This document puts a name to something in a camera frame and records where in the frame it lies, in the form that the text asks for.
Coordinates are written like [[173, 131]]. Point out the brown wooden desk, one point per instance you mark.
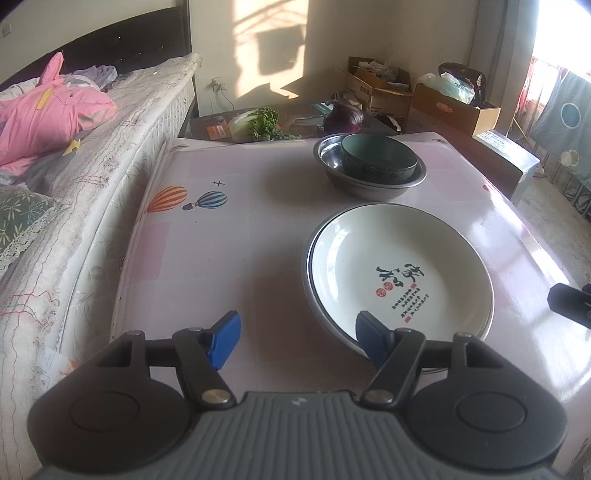
[[489, 161]]

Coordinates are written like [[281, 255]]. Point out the white mattress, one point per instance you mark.
[[115, 138]]

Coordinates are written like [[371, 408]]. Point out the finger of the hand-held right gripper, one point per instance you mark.
[[572, 307]]

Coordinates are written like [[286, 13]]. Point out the white printed ceramic plate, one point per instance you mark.
[[392, 258]]

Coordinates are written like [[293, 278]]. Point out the dark side table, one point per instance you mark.
[[295, 113]]

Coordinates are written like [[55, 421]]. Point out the napa cabbage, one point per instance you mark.
[[258, 124]]

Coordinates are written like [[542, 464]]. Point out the large steel plate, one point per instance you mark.
[[305, 277]]

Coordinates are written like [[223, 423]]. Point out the wall socket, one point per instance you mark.
[[219, 84]]

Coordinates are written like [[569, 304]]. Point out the white plastic bag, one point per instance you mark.
[[455, 85]]

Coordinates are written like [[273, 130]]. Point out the steel bowl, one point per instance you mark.
[[330, 154], [360, 191]]

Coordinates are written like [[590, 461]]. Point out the mattress paper tag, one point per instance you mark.
[[51, 369]]

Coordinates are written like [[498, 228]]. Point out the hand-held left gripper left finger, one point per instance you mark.
[[226, 339]]

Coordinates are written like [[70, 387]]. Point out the grey cabinet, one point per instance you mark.
[[512, 157]]

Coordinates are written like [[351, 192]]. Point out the red onion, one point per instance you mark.
[[344, 117]]

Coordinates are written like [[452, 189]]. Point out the teal ceramic bowl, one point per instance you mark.
[[378, 152]]

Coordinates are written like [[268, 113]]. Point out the purple cloth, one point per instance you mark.
[[99, 74]]

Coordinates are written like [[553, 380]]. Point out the brown cardboard box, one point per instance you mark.
[[443, 117]]

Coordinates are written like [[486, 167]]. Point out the orange packet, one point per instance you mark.
[[216, 131]]

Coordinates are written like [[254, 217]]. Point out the black plastic bag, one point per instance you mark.
[[480, 87]]

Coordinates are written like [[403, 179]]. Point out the blue hanging cloth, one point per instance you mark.
[[563, 115]]

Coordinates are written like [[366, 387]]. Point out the red floral hanging cloth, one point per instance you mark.
[[542, 83]]

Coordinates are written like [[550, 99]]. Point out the green patterned pillow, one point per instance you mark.
[[18, 217]]

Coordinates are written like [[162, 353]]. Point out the open cardboard carton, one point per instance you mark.
[[378, 104]]

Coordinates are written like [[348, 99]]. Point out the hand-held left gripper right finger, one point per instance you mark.
[[374, 339]]

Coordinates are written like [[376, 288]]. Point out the dark wooden headboard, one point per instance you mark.
[[115, 41]]

